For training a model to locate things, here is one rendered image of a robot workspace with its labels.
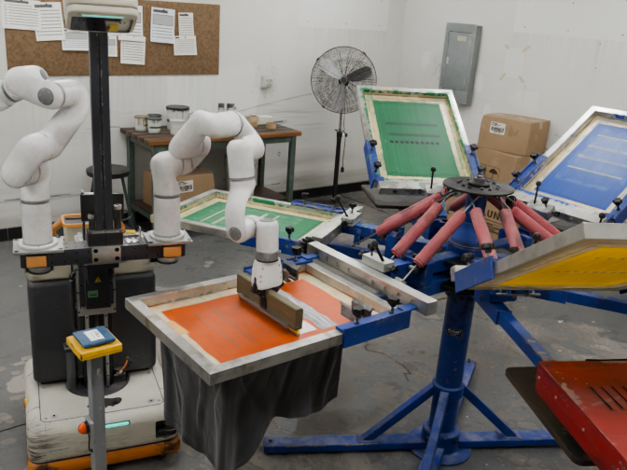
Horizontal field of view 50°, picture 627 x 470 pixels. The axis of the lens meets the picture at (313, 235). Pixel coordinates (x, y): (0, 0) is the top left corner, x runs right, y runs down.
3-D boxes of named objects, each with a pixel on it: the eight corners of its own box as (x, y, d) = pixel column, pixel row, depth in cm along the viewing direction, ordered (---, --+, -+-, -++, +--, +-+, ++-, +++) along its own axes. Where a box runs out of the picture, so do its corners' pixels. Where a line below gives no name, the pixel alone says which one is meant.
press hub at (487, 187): (441, 483, 300) (487, 192, 256) (382, 437, 328) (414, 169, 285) (495, 453, 323) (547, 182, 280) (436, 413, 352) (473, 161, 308)
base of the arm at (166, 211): (145, 228, 253) (145, 188, 248) (178, 227, 258) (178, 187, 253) (152, 242, 239) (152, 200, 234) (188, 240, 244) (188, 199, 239)
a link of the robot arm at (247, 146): (199, 114, 220) (228, 110, 232) (205, 178, 225) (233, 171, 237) (237, 112, 211) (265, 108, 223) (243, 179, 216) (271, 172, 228)
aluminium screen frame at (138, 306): (209, 386, 187) (210, 374, 186) (124, 308, 230) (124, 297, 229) (408, 323, 234) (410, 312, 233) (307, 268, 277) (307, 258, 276)
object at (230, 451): (226, 484, 212) (230, 366, 198) (220, 477, 215) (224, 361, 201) (338, 436, 239) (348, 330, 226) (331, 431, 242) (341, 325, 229)
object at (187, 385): (220, 488, 211) (224, 367, 197) (157, 417, 244) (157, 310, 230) (229, 484, 213) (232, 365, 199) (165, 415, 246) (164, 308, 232)
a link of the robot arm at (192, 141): (194, 94, 215) (230, 90, 230) (138, 165, 236) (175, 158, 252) (218, 130, 213) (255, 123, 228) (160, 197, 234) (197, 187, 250)
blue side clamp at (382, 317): (343, 349, 215) (345, 329, 213) (333, 342, 219) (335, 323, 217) (409, 327, 233) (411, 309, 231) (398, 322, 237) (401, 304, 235)
